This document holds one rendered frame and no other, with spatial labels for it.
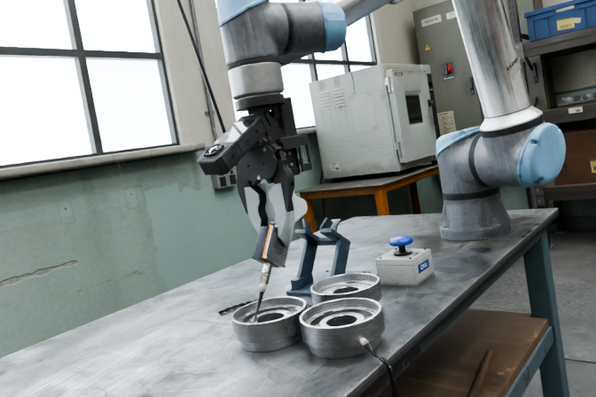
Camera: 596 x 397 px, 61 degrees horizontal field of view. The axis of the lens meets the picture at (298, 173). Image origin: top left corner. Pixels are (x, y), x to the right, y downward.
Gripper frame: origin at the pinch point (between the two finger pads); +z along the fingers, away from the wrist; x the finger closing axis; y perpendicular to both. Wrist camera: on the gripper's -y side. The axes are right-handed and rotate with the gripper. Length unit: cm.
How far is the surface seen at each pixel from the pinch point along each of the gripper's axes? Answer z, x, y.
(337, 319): 10.7, -9.3, -0.7
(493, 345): 38, -9, 56
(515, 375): 40, -16, 46
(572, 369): 94, 0, 159
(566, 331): 94, 8, 195
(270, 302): 9.7, 3.3, 0.5
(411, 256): 8.8, -9.5, 22.2
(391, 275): 11.5, -6.2, 20.3
